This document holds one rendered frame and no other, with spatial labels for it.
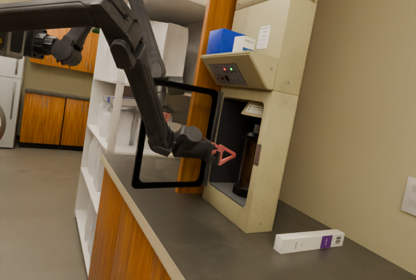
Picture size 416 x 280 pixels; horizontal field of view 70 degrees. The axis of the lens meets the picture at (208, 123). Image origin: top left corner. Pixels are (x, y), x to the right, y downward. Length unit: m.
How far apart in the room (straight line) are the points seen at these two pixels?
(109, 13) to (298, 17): 0.59
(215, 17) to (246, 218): 0.78
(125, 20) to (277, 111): 0.54
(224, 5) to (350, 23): 0.52
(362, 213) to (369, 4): 0.79
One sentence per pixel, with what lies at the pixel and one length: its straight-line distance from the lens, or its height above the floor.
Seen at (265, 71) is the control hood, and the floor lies 1.46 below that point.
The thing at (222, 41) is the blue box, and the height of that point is 1.56.
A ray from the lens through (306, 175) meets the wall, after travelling 1.42.
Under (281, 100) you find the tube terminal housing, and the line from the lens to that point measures 0.99.
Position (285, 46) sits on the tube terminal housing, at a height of 1.55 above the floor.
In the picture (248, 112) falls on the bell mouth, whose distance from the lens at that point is 1.07.
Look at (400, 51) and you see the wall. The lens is 1.25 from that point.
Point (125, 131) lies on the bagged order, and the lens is 2.20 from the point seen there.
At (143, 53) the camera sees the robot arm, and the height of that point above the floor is 1.43.
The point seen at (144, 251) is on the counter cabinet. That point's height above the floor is 0.81.
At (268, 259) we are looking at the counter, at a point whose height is 0.94.
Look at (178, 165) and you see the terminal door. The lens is 1.17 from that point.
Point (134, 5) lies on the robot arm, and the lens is 1.29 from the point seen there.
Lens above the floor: 1.35
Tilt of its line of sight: 5 degrees down
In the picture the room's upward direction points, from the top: 10 degrees clockwise
